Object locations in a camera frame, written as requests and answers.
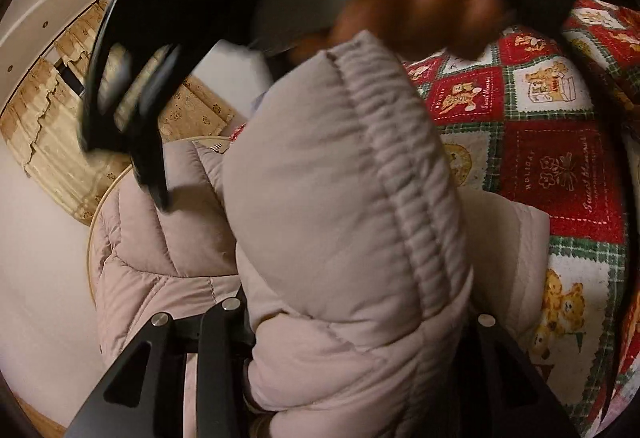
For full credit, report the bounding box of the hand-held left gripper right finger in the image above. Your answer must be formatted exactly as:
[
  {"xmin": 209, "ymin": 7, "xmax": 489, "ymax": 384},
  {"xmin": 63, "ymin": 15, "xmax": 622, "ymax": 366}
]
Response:
[{"xmin": 449, "ymin": 313, "xmax": 582, "ymax": 438}]

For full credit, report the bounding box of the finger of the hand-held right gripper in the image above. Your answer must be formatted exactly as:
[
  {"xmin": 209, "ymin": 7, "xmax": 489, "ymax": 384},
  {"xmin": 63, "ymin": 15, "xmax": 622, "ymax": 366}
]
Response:
[{"xmin": 79, "ymin": 40, "xmax": 191, "ymax": 212}]

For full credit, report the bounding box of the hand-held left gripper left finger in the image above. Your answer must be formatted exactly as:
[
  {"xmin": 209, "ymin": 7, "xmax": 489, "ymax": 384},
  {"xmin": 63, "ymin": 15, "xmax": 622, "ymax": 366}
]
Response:
[{"xmin": 65, "ymin": 287, "xmax": 257, "ymax": 438}]

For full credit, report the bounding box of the beige puffer jacket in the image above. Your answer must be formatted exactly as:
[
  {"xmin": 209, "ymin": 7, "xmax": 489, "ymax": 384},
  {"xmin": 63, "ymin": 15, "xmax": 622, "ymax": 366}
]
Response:
[{"xmin": 89, "ymin": 30, "xmax": 552, "ymax": 438}]

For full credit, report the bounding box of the pale beige valance curtain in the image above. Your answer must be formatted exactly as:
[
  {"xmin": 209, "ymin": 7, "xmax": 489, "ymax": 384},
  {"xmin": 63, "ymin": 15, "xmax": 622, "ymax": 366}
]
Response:
[{"xmin": 0, "ymin": 0, "xmax": 135, "ymax": 227}]

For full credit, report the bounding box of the cream wooden headboard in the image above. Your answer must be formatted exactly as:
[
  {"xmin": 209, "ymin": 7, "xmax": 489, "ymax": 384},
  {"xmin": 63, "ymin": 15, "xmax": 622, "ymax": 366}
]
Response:
[{"xmin": 86, "ymin": 133, "xmax": 236, "ymax": 315}]

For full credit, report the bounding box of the red printed bear blanket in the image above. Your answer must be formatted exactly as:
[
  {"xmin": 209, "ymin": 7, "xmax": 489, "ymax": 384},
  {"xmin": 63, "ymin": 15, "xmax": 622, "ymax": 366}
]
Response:
[{"xmin": 400, "ymin": 0, "xmax": 640, "ymax": 438}]

